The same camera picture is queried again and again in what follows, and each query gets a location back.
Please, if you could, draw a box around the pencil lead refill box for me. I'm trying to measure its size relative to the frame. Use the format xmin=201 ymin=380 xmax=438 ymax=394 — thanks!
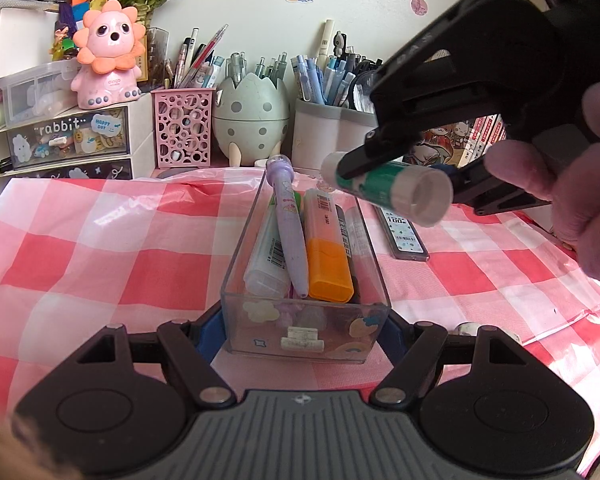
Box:
xmin=375 ymin=206 xmax=429 ymax=262

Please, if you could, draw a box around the orange highlighter marker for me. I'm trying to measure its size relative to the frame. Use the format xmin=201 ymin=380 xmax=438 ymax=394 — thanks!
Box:
xmin=303 ymin=188 xmax=354 ymax=304

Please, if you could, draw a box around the clear acrylic organizer tray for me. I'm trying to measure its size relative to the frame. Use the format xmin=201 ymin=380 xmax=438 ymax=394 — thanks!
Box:
xmin=221 ymin=176 xmax=391 ymax=363

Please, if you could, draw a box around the green white glue stick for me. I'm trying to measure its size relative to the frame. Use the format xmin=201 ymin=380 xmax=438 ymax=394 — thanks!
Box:
xmin=321 ymin=152 xmax=454 ymax=228

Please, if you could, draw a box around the black lead tube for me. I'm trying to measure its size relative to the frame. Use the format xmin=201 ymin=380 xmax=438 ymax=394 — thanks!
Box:
xmin=335 ymin=205 xmax=362 ymax=304

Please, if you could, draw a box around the purple cartoon pen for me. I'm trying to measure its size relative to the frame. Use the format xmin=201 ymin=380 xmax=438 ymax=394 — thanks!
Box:
xmin=265 ymin=154 xmax=309 ymax=298

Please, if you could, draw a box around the person's right hand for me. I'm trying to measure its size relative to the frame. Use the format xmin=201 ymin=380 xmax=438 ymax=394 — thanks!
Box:
xmin=484 ymin=83 xmax=600 ymax=281

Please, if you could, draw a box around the comic book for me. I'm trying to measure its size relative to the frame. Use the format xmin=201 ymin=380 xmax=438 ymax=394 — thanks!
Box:
xmin=403 ymin=122 xmax=472 ymax=166
xmin=475 ymin=114 xmax=498 ymax=157
xmin=458 ymin=117 xmax=486 ymax=167
xmin=486 ymin=115 xmax=504 ymax=146

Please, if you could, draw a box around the red white checkered cloth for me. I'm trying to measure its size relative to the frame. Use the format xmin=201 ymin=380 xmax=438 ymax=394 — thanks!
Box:
xmin=0 ymin=169 xmax=600 ymax=463

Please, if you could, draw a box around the magnifying glass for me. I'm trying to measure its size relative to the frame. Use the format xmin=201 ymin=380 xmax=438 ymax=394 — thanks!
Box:
xmin=348 ymin=70 xmax=377 ymax=114

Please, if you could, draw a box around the white grey flower pen holder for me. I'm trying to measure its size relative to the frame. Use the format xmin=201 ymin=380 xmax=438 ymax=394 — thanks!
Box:
xmin=291 ymin=100 xmax=377 ymax=174

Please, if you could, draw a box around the pink perforated pen holder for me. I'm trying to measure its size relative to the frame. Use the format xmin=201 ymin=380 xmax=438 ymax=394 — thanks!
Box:
xmin=151 ymin=88 xmax=214 ymax=169

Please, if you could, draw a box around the green egg pen holder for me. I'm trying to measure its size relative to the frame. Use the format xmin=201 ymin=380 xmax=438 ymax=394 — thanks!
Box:
xmin=212 ymin=73 xmax=290 ymax=167

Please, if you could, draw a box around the white drawer organizer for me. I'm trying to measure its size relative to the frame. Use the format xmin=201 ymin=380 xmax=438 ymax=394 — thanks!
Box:
xmin=0 ymin=61 xmax=155 ymax=178

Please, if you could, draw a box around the pink lion toy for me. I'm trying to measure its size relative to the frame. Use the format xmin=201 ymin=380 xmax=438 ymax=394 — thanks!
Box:
xmin=70 ymin=0 xmax=146 ymax=110

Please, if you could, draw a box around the colourful rubik cube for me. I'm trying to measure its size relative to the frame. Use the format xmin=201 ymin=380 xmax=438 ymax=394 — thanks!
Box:
xmin=56 ymin=0 xmax=107 ymax=36

